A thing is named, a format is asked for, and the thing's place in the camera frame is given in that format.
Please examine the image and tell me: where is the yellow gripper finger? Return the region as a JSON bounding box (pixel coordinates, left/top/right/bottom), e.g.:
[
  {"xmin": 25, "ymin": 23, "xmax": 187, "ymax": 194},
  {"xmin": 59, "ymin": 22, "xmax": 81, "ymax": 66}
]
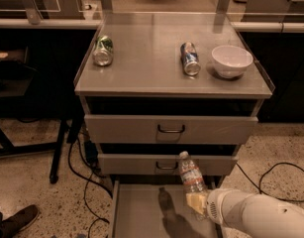
[{"xmin": 186, "ymin": 192, "xmax": 208, "ymax": 215}]

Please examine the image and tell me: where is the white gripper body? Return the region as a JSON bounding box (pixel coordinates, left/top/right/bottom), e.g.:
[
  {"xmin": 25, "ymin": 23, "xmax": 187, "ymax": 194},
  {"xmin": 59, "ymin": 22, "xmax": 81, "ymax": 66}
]
[{"xmin": 206, "ymin": 188, "xmax": 245, "ymax": 225}]

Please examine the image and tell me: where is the clear plastic water bottle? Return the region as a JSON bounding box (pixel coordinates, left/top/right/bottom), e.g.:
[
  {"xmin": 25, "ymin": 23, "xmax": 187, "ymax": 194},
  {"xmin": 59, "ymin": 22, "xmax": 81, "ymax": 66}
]
[{"xmin": 178, "ymin": 151, "xmax": 208, "ymax": 221}]

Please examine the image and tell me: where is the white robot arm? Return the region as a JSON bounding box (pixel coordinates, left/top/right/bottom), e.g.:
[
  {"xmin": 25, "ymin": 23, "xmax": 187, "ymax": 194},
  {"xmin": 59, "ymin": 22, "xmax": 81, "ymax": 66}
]
[{"xmin": 186, "ymin": 188, "xmax": 304, "ymax": 238}]

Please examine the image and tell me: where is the grey bottom drawer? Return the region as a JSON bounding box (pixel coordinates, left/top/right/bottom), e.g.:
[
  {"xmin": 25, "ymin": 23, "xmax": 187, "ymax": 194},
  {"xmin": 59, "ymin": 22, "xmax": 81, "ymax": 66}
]
[{"xmin": 108, "ymin": 179, "xmax": 223, "ymax": 238}]

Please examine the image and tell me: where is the grey drawer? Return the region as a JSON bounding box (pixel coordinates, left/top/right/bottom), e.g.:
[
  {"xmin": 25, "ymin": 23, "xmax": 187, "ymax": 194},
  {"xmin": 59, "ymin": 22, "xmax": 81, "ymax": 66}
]
[
  {"xmin": 84, "ymin": 114, "xmax": 257, "ymax": 145},
  {"xmin": 108, "ymin": 179, "xmax": 223, "ymax": 238},
  {"xmin": 98, "ymin": 154, "xmax": 238, "ymax": 176}
]

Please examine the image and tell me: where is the grey middle drawer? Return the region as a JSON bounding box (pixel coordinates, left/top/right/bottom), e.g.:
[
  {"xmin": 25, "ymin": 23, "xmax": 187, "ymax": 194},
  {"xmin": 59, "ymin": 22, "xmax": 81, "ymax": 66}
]
[{"xmin": 98, "ymin": 154, "xmax": 238, "ymax": 176}]

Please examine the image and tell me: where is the grey top drawer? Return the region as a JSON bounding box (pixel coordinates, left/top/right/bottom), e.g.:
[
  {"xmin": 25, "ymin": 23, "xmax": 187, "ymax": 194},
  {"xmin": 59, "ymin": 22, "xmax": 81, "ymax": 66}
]
[{"xmin": 84, "ymin": 114, "xmax": 257, "ymax": 145}]

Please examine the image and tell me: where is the grey drawer cabinet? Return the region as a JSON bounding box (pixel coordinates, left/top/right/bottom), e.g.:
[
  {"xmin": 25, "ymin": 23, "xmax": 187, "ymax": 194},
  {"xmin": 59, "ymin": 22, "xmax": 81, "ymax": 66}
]
[{"xmin": 73, "ymin": 11, "xmax": 276, "ymax": 238}]

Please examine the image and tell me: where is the black power adapter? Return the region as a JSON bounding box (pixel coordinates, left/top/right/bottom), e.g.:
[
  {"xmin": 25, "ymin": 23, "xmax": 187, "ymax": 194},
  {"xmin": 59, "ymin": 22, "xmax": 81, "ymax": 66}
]
[{"xmin": 84, "ymin": 141, "xmax": 98, "ymax": 164}]

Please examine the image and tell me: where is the blue soda can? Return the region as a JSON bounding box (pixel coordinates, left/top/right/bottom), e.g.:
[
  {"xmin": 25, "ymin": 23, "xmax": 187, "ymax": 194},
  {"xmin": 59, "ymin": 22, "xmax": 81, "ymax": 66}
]
[{"xmin": 180, "ymin": 42, "xmax": 201, "ymax": 76}]

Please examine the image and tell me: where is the white bowl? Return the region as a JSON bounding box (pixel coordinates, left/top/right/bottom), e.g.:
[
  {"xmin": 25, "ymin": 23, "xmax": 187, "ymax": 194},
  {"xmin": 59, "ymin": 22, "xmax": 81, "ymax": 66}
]
[{"xmin": 211, "ymin": 45, "xmax": 253, "ymax": 78}]

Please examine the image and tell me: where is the green soda can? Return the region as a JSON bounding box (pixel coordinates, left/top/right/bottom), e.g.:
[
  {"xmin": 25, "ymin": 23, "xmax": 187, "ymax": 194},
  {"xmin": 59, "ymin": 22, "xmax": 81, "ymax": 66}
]
[{"xmin": 92, "ymin": 35, "xmax": 113, "ymax": 66}]

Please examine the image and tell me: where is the dark shoe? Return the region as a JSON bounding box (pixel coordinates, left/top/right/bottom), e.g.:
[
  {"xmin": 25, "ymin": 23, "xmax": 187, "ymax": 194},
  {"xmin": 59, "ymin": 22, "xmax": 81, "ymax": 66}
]
[{"xmin": 0, "ymin": 204, "xmax": 40, "ymax": 238}]

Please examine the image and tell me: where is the black floor cable right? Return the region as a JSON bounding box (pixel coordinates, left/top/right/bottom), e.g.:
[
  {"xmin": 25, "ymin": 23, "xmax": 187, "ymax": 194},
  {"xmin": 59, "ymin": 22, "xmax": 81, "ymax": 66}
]
[{"xmin": 236, "ymin": 162, "xmax": 304, "ymax": 203}]

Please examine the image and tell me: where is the black floor cable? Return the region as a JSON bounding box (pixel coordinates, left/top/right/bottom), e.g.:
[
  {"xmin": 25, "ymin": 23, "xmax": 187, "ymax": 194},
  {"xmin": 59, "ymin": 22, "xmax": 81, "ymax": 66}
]
[
  {"xmin": 67, "ymin": 136, "xmax": 114, "ymax": 238},
  {"xmin": 236, "ymin": 162, "xmax": 304, "ymax": 203}
]

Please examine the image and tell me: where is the black floor cable left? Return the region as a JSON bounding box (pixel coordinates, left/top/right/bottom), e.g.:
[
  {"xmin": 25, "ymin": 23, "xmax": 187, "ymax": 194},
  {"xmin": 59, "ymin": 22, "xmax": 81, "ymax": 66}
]
[{"xmin": 67, "ymin": 136, "xmax": 114, "ymax": 238}]

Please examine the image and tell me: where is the black table frame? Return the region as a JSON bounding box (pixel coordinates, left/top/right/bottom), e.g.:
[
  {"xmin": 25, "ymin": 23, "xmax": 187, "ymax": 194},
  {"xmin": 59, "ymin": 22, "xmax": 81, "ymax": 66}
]
[{"xmin": 0, "ymin": 118, "xmax": 78, "ymax": 184}]

